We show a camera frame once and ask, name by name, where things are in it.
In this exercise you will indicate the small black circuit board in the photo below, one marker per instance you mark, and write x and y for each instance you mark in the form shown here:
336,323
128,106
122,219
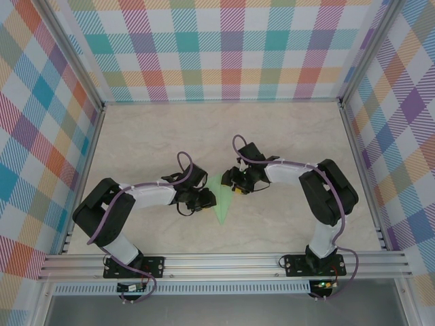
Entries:
130,288

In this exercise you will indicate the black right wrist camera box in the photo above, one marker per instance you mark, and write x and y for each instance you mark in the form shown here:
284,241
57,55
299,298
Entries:
251,153

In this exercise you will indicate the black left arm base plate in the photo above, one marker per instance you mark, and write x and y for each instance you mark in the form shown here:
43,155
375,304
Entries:
154,266

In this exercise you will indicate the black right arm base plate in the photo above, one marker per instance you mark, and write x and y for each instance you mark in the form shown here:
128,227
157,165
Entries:
295,268

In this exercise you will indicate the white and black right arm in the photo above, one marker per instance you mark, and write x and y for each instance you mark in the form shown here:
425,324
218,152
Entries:
283,173

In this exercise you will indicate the grey metal panel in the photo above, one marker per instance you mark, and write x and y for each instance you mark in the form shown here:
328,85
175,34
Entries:
221,310

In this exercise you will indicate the wide slotted aluminium base rail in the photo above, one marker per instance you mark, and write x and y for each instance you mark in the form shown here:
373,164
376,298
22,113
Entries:
221,265

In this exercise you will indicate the aluminium frame post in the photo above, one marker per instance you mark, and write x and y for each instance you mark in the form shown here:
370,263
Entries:
371,51
73,51

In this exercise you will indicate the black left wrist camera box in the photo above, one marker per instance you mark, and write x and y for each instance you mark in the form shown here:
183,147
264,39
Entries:
197,175

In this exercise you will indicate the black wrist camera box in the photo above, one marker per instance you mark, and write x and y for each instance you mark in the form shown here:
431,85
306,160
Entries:
197,175
251,153

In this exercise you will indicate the aluminium side rail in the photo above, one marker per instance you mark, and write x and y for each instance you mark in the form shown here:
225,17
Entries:
362,169
85,169

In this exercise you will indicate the light green paper sheet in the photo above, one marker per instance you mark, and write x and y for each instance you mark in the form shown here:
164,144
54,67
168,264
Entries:
222,203

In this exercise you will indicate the small green-lit circuit board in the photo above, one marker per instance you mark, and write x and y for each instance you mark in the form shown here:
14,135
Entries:
324,285

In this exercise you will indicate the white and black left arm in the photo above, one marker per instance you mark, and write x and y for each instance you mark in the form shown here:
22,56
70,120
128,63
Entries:
153,197

